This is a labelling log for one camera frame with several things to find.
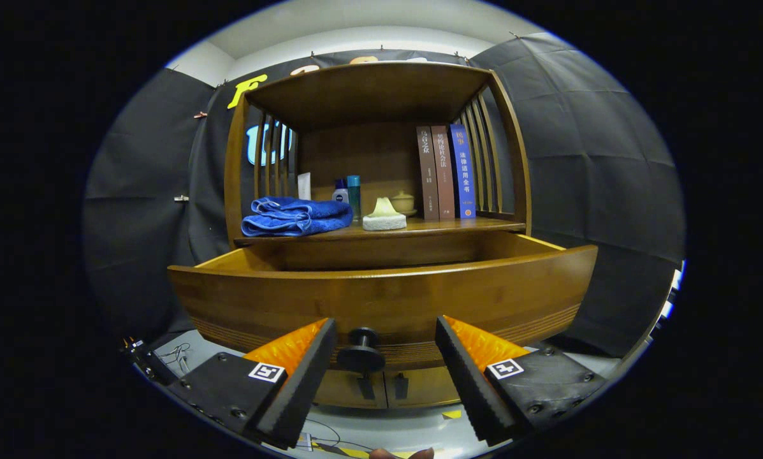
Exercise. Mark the white bottle with blue cap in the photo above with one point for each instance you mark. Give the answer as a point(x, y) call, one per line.
point(340, 193)

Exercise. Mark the blue book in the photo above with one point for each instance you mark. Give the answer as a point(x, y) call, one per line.
point(463, 172)

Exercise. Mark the blue folded towel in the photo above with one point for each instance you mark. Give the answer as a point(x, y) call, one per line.
point(292, 217)

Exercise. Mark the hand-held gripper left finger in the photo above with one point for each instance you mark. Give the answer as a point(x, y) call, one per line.
point(301, 382)

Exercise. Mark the wooden cabinet door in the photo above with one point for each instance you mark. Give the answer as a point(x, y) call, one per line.
point(343, 390)
point(426, 389)

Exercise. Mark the teal bottle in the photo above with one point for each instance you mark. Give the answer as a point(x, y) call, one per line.
point(354, 194)

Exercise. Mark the reddish brown book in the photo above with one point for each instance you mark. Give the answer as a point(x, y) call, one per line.
point(443, 172)

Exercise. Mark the yellow floor tape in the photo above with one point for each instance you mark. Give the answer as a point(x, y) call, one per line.
point(452, 414)

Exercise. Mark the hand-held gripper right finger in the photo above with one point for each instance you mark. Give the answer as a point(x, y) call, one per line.
point(467, 382)

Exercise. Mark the beige lidded teacup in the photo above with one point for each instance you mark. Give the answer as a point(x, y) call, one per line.
point(404, 203)

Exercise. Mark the white tube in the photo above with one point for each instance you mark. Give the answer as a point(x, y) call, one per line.
point(304, 186)

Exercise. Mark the black backdrop cloth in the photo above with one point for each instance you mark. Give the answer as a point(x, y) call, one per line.
point(598, 191)

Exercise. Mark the wooden cabinet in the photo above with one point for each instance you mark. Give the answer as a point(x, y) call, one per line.
point(368, 95)

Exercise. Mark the dark brown book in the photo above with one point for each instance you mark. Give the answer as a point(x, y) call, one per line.
point(427, 172)

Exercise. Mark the black floor device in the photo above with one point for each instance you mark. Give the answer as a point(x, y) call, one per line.
point(145, 358)

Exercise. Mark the wooden drawer with black knob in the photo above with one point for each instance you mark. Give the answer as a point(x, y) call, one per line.
point(387, 299)

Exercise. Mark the wooden countertop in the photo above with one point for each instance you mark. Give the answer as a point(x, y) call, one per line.
point(445, 225)

